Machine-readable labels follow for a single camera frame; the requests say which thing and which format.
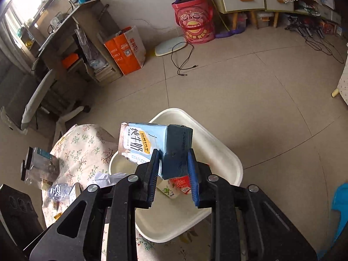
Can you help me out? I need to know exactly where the low wooden cabinet white drawer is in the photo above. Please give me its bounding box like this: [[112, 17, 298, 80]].
[[262, 0, 341, 28]]

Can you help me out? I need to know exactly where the tangle of black cables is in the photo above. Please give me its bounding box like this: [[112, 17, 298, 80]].
[[285, 16, 344, 64]]

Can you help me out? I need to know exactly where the blue white milk carton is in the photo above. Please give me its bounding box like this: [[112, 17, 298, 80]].
[[117, 122, 194, 180]]

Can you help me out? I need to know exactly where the blue plastic stool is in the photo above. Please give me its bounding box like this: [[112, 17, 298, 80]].
[[330, 183, 348, 251]]

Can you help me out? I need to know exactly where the white bathroom scale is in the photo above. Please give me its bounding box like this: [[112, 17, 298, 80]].
[[155, 37, 189, 57]]

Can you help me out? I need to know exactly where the cherry print tablecloth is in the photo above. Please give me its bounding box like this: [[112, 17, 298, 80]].
[[332, 57, 348, 101]]

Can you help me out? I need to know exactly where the orange white paper bag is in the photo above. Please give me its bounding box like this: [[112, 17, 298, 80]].
[[103, 26, 147, 76]]

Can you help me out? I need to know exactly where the white plastic trash bin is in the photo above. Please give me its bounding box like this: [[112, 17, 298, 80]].
[[109, 108, 243, 244]]

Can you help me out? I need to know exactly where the red printed bucket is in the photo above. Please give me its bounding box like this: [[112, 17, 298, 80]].
[[171, 0, 216, 45]]

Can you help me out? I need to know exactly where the small cardboard drink box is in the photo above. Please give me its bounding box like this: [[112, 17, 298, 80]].
[[68, 182, 83, 206]]

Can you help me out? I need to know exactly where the black cable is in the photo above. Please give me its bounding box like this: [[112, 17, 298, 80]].
[[171, 43, 199, 76]]

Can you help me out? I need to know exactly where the clear jar teal label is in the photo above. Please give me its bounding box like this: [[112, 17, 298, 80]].
[[26, 147, 60, 181]]

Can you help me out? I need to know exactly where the wooden computer desk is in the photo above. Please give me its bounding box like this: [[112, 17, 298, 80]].
[[16, 0, 123, 85]]

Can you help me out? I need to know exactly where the stack of books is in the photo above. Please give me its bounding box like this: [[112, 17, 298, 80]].
[[94, 64, 123, 82]]

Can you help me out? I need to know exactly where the clear plastic storage box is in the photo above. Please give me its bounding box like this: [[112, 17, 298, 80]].
[[256, 11, 275, 29]]

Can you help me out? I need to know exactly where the purple plastic floor toy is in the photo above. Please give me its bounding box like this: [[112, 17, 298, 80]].
[[216, 27, 245, 39]]

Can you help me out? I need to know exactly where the green white drink carton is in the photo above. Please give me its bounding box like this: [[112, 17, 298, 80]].
[[156, 178, 181, 199]]

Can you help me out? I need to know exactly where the white paper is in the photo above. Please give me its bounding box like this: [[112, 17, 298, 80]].
[[88, 172, 128, 189]]

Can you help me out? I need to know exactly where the grey plastic bag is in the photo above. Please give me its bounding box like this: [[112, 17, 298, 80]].
[[75, 26, 100, 66]]

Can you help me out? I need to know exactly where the floral tablecloth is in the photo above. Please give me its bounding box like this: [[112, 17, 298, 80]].
[[41, 124, 215, 261]]

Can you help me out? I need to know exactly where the crushed clear plastic bottle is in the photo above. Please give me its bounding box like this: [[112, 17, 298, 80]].
[[47, 183, 75, 203]]

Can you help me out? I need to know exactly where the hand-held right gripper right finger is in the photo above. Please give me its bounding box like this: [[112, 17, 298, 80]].
[[187, 148, 318, 261]]

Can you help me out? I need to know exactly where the clear jar black lid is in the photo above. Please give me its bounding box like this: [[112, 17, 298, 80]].
[[20, 161, 41, 183]]

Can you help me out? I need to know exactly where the grey office chair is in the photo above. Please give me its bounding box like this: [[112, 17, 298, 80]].
[[0, 69, 91, 142]]

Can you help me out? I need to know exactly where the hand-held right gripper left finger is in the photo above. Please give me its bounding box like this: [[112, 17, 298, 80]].
[[23, 149, 161, 261]]

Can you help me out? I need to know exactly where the orange box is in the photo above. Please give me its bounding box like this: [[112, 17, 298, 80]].
[[61, 54, 80, 68]]

